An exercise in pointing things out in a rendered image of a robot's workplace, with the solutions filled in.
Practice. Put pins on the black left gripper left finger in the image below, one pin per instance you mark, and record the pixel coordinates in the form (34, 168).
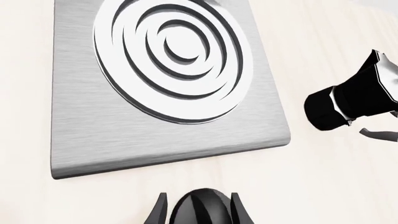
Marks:
(159, 213)

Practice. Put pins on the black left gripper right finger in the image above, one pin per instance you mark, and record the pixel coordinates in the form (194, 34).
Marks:
(238, 214)

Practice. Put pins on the round black stove knob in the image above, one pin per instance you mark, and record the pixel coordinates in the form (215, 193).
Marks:
(200, 207)

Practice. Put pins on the flat square stove plate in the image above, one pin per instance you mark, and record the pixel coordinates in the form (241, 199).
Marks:
(93, 130)

